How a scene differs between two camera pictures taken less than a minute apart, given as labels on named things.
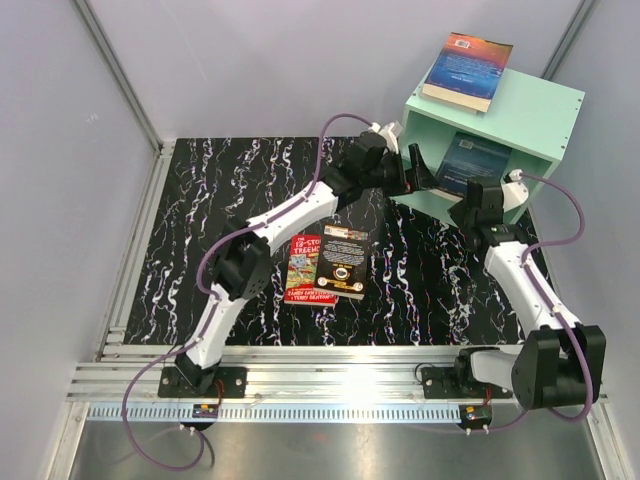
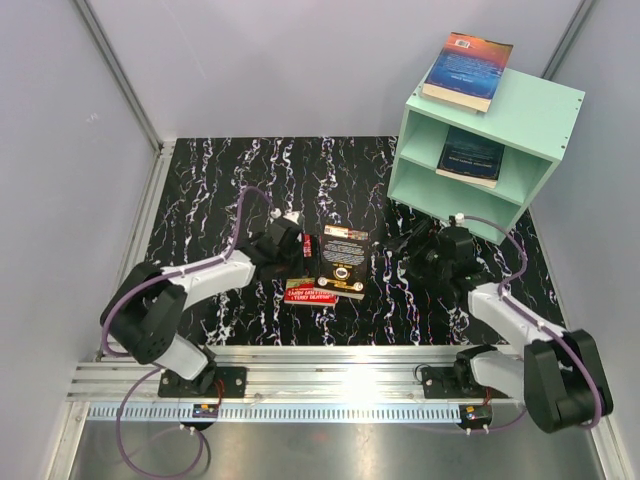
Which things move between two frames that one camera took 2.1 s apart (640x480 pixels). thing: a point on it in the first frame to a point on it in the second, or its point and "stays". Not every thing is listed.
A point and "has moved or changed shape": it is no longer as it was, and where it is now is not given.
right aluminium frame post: (584, 10) stays
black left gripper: (412, 179) to (308, 266)
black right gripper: (456, 212) to (415, 234)
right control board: (475, 415) stays
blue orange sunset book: (466, 71) stays
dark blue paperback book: (473, 158) has moved or changed shape
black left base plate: (173, 384) stays
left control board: (205, 411) stays
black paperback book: (342, 261) stays
